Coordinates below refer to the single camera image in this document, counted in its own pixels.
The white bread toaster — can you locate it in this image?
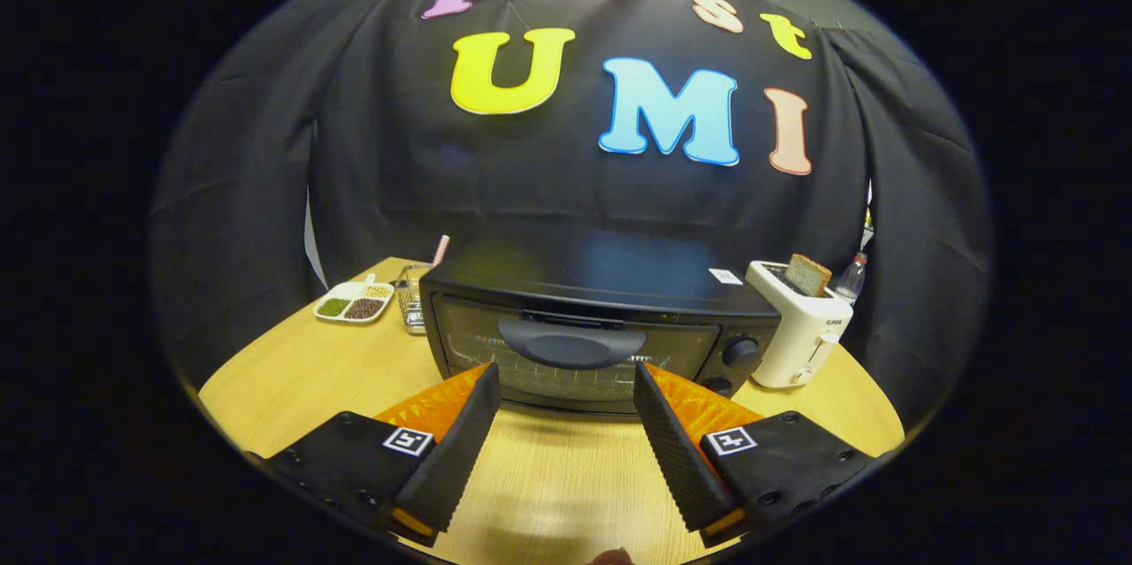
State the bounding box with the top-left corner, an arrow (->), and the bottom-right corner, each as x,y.
746,260 -> 854,389

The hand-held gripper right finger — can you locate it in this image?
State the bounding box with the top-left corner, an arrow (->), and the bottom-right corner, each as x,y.
632,360 -> 876,548

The black toaster oven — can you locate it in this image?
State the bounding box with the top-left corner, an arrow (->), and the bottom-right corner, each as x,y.
419,233 -> 782,414

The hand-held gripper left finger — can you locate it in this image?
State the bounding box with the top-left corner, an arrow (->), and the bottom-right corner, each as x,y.
265,362 -> 501,546

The black backdrop cloth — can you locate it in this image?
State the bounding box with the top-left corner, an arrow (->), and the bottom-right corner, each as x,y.
149,0 -> 991,424

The clear glass cup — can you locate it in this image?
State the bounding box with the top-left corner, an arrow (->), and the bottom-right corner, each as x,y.
394,263 -> 436,336

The clear plastic water bottle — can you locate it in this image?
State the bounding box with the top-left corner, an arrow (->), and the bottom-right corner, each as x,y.
834,252 -> 868,305

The white divided snack dish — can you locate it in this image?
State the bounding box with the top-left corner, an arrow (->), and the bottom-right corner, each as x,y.
313,274 -> 395,324

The brown bread slice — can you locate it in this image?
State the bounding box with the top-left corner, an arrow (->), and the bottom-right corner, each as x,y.
784,254 -> 833,298

